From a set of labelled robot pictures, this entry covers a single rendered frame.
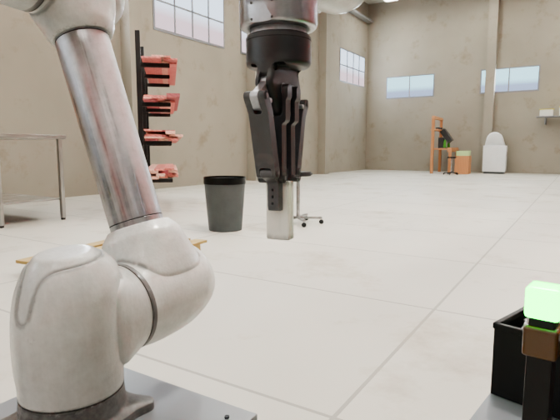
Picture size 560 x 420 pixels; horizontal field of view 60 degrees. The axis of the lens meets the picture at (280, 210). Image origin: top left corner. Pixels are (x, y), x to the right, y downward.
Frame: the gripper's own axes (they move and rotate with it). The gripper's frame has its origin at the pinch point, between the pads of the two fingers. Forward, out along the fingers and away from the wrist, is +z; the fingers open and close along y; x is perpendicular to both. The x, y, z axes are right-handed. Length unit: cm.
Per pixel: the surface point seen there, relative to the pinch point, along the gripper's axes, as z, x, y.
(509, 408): 30.9, 26.3, -22.5
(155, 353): 76, -102, -95
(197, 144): -15, -629, -879
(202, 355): 76, -84, -102
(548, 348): 17.1, 30.0, -12.7
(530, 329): 15.2, 27.9, -13.2
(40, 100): -86, -672, -504
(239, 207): 52, -220, -366
